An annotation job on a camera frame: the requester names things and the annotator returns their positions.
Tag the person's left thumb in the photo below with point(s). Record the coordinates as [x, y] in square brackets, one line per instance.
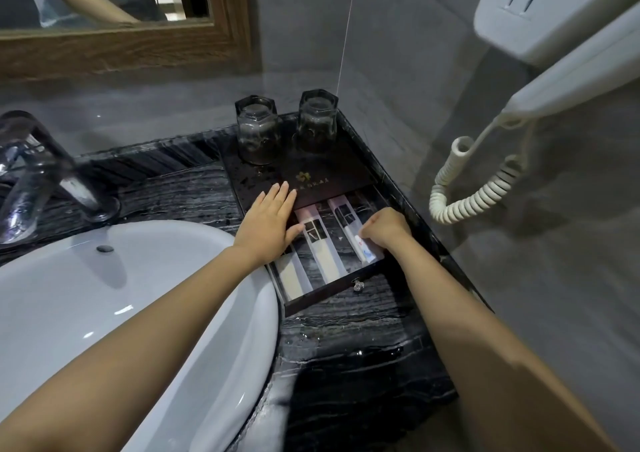
[295, 232]

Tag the clear glass tumbler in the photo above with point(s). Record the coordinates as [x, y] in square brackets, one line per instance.
[316, 119]
[257, 132]

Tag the dark wooden amenity box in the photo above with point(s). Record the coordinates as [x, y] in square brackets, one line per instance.
[320, 174]

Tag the dark wooden drawer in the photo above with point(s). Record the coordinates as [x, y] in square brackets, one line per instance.
[330, 287]

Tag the person's left hand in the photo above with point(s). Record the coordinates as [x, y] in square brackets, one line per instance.
[265, 229]

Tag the person's left forearm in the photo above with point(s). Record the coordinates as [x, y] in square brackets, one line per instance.
[130, 346]

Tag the chrome faucet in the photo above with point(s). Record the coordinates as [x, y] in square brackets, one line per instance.
[35, 172]

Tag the person's right hand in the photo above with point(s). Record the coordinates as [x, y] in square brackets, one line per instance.
[390, 229]

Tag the small metal drawer knob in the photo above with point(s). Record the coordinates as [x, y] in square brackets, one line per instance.
[357, 285]

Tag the person's left little finger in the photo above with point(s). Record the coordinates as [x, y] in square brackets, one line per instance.
[258, 204]

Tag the person's right fingers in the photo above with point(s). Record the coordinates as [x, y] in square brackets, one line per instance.
[371, 231]

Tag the person's left middle finger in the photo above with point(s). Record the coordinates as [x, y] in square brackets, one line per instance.
[282, 196]

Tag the white wall dryer base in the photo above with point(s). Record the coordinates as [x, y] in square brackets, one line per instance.
[545, 12]

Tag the white ceramic sink basin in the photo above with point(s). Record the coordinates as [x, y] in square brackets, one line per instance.
[75, 312]

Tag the small white toiletry packet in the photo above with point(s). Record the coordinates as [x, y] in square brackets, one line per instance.
[371, 254]

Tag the wooden framed mirror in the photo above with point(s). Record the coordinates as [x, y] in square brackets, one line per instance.
[125, 42]

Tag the person's right forearm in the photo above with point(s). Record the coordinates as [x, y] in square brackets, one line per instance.
[480, 351]

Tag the long white amenity packet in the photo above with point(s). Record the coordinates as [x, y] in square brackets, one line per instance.
[292, 279]
[345, 217]
[320, 247]

